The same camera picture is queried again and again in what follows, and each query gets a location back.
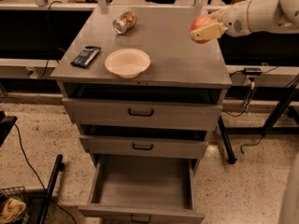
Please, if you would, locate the black floor cable right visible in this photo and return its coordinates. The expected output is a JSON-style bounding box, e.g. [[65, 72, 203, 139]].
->
[[239, 131, 265, 155]]

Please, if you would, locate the black floor cable left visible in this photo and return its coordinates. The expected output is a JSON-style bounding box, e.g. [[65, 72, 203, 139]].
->
[[13, 123, 78, 224]]

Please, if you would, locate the middle grey drawer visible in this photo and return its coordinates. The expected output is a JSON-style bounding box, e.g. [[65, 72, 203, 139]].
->
[[79, 126, 207, 159]]

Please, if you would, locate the bottom grey drawer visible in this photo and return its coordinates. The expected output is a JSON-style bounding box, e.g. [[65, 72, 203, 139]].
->
[[78, 155, 205, 224]]

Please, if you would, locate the red apple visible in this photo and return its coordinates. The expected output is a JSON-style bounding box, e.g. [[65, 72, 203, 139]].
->
[[190, 16, 212, 31]]

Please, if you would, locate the dark blue snack packet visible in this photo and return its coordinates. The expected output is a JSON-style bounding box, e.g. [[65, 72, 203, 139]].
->
[[71, 46, 101, 68]]

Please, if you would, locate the grey drawer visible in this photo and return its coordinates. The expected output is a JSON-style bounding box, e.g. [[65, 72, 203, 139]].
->
[[63, 84, 224, 131], [79, 126, 207, 159], [78, 155, 205, 224]]

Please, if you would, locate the black pole lower left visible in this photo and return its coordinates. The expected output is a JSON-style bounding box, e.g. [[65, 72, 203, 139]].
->
[[36, 154, 64, 224]]

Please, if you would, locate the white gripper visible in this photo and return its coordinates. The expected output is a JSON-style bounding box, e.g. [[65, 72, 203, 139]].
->
[[190, 0, 251, 41]]

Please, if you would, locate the black power adapter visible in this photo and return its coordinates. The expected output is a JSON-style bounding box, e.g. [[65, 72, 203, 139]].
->
[[243, 67, 263, 76]]

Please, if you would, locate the black stand right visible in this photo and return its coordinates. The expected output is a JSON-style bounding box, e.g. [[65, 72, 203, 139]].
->
[[219, 74, 299, 136]]

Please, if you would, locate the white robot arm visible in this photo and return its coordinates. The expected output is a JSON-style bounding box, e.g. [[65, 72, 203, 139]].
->
[[190, 0, 299, 43]]

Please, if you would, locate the top grey drawer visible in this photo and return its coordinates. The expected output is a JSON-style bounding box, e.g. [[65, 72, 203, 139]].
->
[[63, 84, 224, 131]]

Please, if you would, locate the white bowl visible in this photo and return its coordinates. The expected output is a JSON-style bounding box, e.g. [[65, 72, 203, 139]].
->
[[105, 49, 150, 78]]

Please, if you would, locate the wire basket with bags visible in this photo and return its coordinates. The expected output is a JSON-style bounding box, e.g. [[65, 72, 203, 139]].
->
[[0, 187, 30, 224]]

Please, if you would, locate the grey drawer cabinet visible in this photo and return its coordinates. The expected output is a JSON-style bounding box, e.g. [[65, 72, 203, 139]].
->
[[50, 5, 233, 179]]

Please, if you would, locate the black floor cable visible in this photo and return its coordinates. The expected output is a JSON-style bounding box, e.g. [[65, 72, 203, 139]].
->
[[13, 123, 78, 224], [239, 131, 265, 155]]

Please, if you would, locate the black hanging cable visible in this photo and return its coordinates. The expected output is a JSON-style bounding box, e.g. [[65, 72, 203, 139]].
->
[[38, 0, 64, 79]]

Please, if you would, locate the lying metal can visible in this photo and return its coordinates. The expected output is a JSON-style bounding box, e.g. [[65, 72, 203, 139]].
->
[[113, 11, 137, 35]]

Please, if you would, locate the black table leg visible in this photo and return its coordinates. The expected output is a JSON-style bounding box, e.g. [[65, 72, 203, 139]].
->
[[218, 117, 237, 164]]

